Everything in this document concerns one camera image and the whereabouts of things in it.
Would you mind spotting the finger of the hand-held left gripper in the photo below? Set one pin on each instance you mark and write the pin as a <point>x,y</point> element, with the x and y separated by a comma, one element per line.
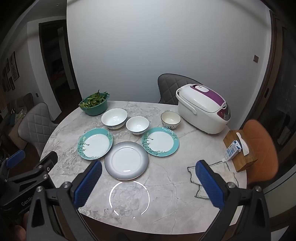
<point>15,159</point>
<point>47,165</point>

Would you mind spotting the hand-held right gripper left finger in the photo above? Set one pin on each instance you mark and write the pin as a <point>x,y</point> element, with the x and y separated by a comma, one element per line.
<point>87,185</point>

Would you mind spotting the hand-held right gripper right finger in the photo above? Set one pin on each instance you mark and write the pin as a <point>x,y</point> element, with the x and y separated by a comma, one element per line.
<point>209,187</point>

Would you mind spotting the teal rimmed floral plate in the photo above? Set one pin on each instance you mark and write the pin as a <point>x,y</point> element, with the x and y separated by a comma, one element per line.
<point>96,144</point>
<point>160,141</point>

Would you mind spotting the grey rimmed plate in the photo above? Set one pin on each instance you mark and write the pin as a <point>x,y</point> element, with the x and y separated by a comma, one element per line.
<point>126,160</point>

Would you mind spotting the large white bowl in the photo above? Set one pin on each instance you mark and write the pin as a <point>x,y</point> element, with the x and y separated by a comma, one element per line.
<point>114,118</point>

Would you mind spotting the medium white bowl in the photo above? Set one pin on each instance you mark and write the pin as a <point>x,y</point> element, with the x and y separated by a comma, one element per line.
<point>137,125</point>

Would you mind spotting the small cream dark-rimmed bowl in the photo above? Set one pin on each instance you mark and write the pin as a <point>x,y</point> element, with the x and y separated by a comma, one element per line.
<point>170,119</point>

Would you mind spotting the person's left hand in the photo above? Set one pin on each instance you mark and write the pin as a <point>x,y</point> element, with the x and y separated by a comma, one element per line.
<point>20,234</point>

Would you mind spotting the white dark-edged cloth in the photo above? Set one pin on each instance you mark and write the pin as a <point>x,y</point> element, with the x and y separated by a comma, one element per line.
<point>226,171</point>

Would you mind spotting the blue white small carton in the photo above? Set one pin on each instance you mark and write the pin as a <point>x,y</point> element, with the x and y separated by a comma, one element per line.
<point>231,151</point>

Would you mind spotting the light grey quilted chair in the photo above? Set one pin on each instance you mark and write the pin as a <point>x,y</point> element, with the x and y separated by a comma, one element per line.
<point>37,122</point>

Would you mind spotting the wooden tissue box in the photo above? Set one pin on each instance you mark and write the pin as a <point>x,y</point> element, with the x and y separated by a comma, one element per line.
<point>245,161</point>

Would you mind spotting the white tissue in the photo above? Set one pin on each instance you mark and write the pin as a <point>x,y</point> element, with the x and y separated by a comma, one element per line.
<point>244,144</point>

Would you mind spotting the orange chair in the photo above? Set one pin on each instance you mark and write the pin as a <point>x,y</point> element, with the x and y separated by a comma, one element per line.
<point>261,141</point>

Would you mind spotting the green plastic bowl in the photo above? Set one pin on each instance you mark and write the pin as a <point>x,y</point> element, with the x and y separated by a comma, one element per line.
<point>97,110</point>

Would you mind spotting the white purple rice cooker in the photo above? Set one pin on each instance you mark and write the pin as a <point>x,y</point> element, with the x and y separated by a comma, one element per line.
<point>201,109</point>

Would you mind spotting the green leafy vegetables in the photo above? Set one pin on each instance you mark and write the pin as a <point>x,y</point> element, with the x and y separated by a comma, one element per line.
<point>92,99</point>

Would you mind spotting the small framed wall picture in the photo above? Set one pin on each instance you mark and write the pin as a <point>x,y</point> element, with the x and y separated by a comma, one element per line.
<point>11,83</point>

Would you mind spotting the tall framed wall picture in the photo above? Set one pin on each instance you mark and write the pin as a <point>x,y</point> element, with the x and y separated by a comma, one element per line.
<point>14,67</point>

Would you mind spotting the brown wall switch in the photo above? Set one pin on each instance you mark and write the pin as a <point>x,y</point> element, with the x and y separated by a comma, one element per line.
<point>255,58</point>

